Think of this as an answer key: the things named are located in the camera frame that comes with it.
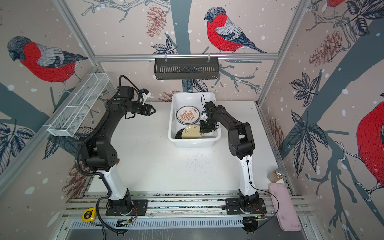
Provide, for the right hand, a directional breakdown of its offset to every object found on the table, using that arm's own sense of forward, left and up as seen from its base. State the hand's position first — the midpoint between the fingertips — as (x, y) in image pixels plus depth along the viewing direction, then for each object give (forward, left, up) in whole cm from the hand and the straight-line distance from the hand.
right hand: (201, 132), depth 99 cm
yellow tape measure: (-49, +52, 0) cm, 72 cm away
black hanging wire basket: (+39, +13, +25) cm, 48 cm away
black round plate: (-2, +15, -1) cm, 16 cm away
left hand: (+3, +31, +19) cm, 37 cm away
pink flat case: (-41, -44, -7) cm, 60 cm away
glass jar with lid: (-28, -40, +2) cm, 49 cm away
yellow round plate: (+1, +6, -1) cm, 7 cm away
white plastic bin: (+31, +4, +2) cm, 31 cm away
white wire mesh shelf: (-11, +65, +29) cm, 72 cm away
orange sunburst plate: (+16, +11, -1) cm, 19 cm away
